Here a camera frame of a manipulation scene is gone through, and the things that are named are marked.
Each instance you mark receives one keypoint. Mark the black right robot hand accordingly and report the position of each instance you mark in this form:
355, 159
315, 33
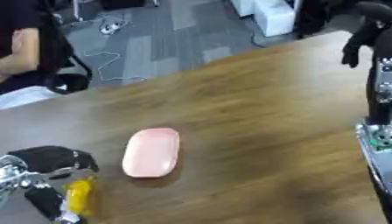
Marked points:
365, 33

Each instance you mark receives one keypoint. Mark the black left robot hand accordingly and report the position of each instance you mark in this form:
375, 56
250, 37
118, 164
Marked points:
46, 159

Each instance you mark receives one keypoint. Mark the yellow toy banana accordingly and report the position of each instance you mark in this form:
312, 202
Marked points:
80, 194

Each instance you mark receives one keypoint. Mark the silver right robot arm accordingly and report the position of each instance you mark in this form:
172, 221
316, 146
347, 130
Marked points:
380, 122

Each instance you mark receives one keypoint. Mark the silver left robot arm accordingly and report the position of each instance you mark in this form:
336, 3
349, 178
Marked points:
13, 176

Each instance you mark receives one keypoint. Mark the white box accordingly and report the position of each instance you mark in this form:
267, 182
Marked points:
273, 14

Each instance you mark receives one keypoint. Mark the black office chair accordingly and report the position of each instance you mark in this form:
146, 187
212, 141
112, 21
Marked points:
64, 58

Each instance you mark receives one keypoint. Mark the pink oval tray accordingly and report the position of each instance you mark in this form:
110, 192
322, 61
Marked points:
151, 152

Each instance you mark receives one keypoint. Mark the person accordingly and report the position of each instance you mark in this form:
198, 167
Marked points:
18, 43

